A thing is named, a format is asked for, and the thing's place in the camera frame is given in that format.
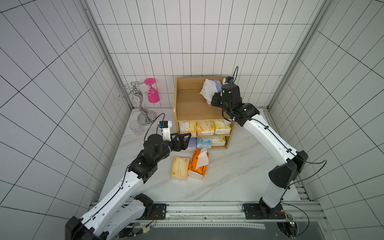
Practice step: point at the blue tissue pack bottom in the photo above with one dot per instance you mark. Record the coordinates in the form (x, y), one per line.
(204, 143)

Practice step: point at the wooden three-tier shelf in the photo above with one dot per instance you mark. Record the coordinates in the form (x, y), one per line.
(190, 105)

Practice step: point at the orange tissue pack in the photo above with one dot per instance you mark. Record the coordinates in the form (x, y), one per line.
(199, 163)

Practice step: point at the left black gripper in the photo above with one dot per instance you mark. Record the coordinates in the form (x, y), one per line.
(183, 146)

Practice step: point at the yellow-white tissue pack bottom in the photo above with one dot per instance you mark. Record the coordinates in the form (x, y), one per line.
(218, 141)

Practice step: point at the silver glass holder stand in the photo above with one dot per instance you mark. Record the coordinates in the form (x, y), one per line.
(146, 117)

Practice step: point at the clear plastic cup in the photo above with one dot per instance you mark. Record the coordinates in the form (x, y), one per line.
(137, 128)

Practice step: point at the pink wine glass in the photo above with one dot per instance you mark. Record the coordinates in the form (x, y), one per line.
(153, 94)

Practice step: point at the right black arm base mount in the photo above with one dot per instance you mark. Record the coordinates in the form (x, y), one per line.
(261, 211)

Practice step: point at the beige tissue pack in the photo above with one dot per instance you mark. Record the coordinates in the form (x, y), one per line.
(188, 127)
(205, 128)

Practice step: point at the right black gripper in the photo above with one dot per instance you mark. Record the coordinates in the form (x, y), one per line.
(216, 99)

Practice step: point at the purple tissue pack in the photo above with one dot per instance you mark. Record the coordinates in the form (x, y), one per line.
(210, 87)
(192, 145)

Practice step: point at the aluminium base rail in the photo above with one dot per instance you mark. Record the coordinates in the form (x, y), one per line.
(230, 214)

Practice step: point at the purple tissue pack bottom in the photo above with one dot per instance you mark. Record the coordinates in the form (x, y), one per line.
(192, 145)

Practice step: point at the yellow tissue pack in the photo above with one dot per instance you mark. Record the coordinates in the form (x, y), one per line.
(180, 168)

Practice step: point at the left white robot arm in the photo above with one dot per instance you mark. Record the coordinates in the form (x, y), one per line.
(121, 206)

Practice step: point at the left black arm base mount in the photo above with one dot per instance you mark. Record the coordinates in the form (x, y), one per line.
(152, 210)

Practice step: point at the white-yellow tissue pack middle-right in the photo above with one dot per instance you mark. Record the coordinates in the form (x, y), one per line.
(222, 127)

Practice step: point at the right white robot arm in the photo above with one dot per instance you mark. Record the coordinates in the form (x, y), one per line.
(290, 162)

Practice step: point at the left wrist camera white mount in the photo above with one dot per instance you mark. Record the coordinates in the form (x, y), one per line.
(165, 127)

